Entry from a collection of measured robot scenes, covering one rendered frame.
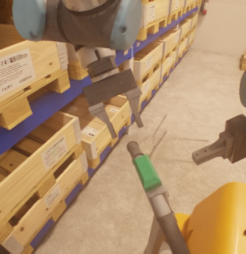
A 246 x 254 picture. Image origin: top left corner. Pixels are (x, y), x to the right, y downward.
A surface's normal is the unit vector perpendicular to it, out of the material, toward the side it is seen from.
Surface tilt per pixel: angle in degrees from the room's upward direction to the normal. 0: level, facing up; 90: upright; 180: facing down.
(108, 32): 100
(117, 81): 62
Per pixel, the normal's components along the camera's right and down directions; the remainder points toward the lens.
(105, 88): 0.11, 0.19
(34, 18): -0.51, 0.34
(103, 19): 0.33, 0.87
